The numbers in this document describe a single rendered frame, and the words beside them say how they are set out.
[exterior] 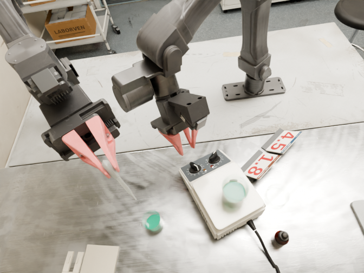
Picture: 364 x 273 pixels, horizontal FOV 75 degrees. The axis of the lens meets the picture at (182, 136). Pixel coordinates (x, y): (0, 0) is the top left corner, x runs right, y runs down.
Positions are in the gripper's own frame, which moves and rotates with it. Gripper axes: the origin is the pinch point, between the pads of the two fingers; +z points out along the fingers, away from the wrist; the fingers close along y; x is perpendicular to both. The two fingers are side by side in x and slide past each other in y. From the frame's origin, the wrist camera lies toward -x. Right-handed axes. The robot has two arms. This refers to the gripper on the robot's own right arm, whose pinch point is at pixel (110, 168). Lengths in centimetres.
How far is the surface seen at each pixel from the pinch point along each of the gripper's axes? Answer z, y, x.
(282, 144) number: 5.7, 38.9, 29.5
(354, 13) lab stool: -31, 156, 58
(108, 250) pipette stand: -1.9, -12.4, 31.2
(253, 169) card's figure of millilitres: 5.7, 27.9, 30.4
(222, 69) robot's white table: -29, 50, 32
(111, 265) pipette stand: 1.3, -13.2, 31.2
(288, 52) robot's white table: -19, 73, 32
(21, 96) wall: -180, -33, 105
